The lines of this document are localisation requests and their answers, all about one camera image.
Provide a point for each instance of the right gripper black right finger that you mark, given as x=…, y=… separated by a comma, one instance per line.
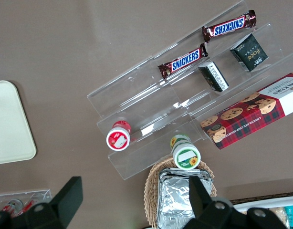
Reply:
x=199, y=198

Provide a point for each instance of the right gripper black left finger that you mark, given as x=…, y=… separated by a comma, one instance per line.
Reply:
x=70, y=198

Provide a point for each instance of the oval wicker basket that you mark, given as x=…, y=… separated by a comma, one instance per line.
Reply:
x=151, y=190

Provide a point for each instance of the beige rectangular tray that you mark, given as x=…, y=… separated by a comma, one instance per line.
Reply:
x=10, y=124

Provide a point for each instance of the stack of foil containers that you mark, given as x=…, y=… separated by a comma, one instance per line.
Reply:
x=172, y=198

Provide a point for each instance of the red Coca-Cola bottle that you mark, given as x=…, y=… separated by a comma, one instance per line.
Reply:
x=13, y=205
x=29, y=205

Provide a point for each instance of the green-lidded white cup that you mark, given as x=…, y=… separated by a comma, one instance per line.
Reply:
x=187, y=157

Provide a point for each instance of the clear acrylic bottle rack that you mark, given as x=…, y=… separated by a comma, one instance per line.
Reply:
x=17, y=194

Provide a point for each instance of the white rectangular snack bin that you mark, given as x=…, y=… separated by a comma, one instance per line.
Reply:
x=258, y=204

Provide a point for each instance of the dark brown flat board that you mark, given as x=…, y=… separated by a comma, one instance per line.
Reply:
x=268, y=196

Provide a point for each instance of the red-lidded white cup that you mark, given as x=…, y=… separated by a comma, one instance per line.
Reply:
x=118, y=140

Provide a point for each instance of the clear bag of cookies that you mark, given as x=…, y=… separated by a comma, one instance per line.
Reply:
x=276, y=211

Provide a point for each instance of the red tartan Walkers cookie box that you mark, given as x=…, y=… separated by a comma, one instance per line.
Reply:
x=244, y=119

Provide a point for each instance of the teal snack pack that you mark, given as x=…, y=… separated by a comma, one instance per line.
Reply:
x=292, y=215

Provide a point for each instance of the clear acrylic stepped shelf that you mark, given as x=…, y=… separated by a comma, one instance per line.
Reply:
x=149, y=102

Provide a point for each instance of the small black box white side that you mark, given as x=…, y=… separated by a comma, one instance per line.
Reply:
x=214, y=76

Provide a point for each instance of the Snickers chocolate bar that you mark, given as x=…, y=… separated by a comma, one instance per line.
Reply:
x=184, y=60
x=228, y=27

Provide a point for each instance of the small black Face box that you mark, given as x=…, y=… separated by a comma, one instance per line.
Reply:
x=251, y=53

